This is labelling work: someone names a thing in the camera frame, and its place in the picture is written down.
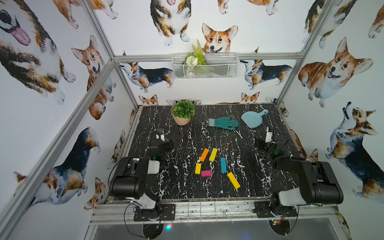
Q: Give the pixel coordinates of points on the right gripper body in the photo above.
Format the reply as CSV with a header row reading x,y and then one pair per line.
x,y
263,143

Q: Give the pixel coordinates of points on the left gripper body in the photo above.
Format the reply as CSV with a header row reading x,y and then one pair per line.
x,y
163,143

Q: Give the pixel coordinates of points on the orange long block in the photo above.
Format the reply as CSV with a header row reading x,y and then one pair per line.
x,y
204,155

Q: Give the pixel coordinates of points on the yellow long block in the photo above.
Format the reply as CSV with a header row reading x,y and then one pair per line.
x,y
213,154
233,180

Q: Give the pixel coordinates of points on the cyan long block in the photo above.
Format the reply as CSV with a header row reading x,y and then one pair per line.
x,y
223,165

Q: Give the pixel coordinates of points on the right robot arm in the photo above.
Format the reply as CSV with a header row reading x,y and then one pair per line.
x,y
317,184

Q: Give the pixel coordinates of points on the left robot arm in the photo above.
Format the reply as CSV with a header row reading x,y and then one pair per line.
x,y
129,182

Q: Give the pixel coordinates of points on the light blue dustpan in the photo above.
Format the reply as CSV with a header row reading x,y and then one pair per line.
x,y
253,119

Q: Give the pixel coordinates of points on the green potted plant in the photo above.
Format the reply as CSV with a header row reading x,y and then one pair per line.
x,y
183,111

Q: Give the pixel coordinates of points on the small yellow block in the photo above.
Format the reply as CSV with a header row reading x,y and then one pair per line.
x,y
198,168

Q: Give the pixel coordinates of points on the magenta block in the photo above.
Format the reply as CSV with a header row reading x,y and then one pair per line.
x,y
206,173

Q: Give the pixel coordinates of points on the teal rubber glove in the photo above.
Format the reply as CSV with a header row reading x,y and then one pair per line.
x,y
223,123

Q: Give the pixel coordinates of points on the fern and white flower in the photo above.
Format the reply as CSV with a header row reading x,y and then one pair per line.
x,y
194,59

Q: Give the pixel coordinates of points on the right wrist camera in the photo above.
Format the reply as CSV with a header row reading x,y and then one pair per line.
x,y
269,135

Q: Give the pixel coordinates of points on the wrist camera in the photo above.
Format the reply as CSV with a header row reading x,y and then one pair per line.
x,y
160,134
269,135

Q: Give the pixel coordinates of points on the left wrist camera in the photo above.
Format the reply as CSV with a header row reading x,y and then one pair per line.
x,y
160,134

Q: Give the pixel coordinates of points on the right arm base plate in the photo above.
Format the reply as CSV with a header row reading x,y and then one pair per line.
x,y
266,210

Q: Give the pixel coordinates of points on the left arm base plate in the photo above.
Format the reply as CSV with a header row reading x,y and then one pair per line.
x,y
164,212

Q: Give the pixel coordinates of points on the white wire basket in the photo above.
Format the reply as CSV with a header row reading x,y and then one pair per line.
x,y
219,66

